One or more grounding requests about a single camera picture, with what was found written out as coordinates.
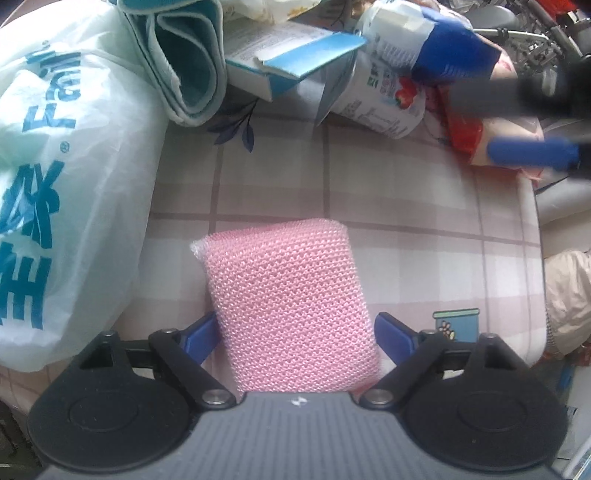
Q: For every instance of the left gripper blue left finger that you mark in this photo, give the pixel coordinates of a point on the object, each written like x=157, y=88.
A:
x=200, y=338

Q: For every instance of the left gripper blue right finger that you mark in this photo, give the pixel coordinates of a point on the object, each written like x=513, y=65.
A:
x=394, y=337

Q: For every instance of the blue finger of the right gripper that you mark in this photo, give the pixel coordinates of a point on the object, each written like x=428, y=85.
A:
x=554, y=153
x=481, y=97

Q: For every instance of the pink knitted sponge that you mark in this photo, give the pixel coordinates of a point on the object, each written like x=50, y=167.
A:
x=290, y=306

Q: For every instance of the red cream plush doll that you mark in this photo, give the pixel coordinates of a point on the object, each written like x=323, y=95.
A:
x=465, y=138

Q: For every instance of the white blue wipes pack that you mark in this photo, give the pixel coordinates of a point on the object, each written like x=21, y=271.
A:
x=432, y=46

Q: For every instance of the pink plaid tablecloth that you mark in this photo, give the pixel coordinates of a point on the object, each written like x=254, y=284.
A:
x=427, y=233

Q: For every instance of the white tissue pack strawberry print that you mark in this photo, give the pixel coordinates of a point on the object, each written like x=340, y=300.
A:
x=369, y=92

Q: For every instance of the white blue paper box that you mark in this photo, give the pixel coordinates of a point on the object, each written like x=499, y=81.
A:
x=268, y=60

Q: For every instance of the white plastic bag blue print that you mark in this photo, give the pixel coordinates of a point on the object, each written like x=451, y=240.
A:
x=81, y=134

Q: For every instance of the teal folded towel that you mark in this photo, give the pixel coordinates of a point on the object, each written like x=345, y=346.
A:
x=181, y=46

